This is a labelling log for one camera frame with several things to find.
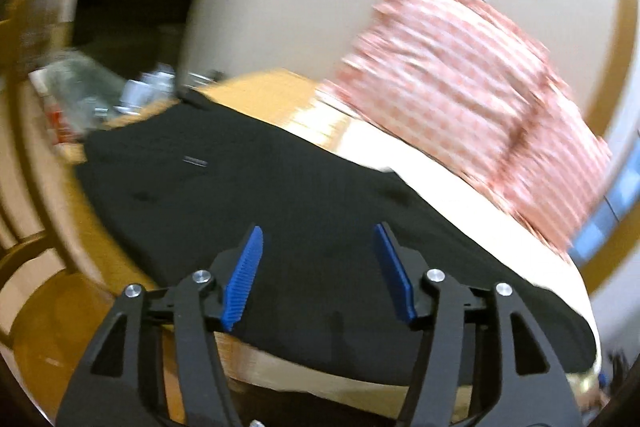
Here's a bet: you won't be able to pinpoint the red checkered cloth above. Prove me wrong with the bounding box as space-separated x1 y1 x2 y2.
317 0 613 260

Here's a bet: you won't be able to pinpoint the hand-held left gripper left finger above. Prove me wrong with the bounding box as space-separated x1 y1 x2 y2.
54 225 265 427

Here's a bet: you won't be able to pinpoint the clear plastic bag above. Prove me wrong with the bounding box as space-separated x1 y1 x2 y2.
30 52 128 142

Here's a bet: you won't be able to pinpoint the black pants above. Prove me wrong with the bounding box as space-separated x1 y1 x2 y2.
75 89 598 385

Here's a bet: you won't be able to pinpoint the wooden chair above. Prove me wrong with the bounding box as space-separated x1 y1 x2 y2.
0 0 108 343

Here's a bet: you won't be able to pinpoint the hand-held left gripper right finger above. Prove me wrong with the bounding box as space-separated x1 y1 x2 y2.
373 222 586 427

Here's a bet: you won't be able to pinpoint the white clutter pile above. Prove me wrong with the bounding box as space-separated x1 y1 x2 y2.
112 63 226 115

